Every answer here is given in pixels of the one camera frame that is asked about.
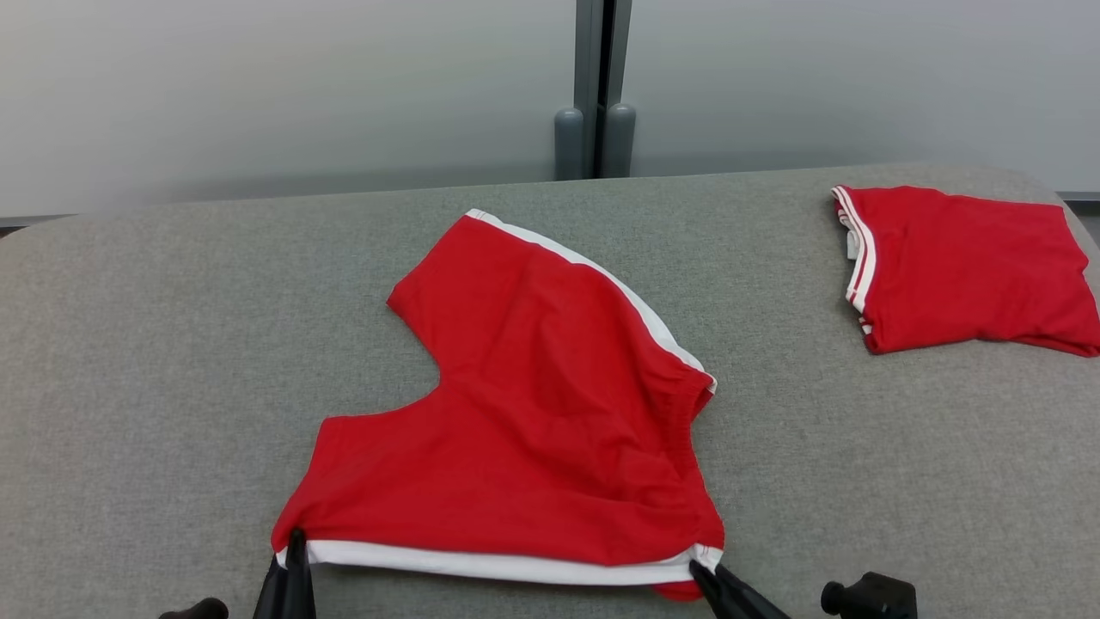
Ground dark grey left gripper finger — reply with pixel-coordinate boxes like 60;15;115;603
253;542;295;619
290;529;317;619

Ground red jersey with striped trim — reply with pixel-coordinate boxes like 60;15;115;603
830;184;1100;359

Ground grey metal partition post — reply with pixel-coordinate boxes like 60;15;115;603
573;0;633;179

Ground red shorts with white stripes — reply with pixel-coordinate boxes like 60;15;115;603
271;209;727;603

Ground grey cylindrical post foot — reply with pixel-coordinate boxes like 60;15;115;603
553;107;586;181
601;102;638;179

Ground red and white shirt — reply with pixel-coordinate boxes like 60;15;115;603
0;163;1100;619

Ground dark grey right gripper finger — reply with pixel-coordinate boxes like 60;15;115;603
710;563;793;619
687;561;742;619

